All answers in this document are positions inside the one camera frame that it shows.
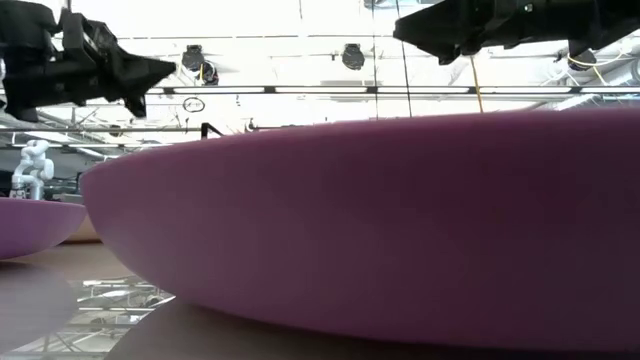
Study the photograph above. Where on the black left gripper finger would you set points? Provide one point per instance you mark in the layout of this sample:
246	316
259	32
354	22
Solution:
145	67
137	106

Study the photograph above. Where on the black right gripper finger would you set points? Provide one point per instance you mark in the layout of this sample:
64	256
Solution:
452	54
435	25

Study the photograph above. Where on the large purple bowl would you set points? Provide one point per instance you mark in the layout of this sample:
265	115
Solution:
350	225

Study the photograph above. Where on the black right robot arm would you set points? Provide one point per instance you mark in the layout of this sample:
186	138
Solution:
617	20

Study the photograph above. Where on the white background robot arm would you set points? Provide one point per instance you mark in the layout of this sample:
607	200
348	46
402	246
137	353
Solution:
32	167

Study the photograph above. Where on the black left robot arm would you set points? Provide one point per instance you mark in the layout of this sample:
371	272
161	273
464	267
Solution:
25	22

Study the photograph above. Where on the long ceiling light strip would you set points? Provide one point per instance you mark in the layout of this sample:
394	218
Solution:
400	90

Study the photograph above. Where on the small purple bowl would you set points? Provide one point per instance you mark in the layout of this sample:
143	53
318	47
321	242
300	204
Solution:
30	225

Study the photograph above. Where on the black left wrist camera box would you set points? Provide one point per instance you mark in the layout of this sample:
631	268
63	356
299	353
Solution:
85	37

